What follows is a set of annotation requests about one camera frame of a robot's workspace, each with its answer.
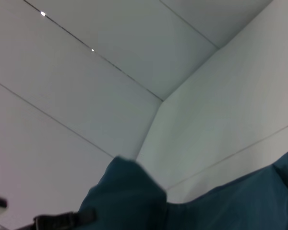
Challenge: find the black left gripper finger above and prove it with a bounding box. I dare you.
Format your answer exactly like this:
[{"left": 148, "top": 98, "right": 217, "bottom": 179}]
[{"left": 33, "top": 207, "right": 97, "bottom": 230}]

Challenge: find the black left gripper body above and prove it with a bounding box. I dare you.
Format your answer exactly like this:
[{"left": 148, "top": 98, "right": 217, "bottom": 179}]
[{"left": 15, "top": 222, "right": 37, "bottom": 230}]

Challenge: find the teal t-shirt with FREE print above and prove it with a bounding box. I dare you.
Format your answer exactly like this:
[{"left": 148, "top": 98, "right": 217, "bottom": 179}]
[{"left": 78, "top": 150, "right": 288, "bottom": 230}]

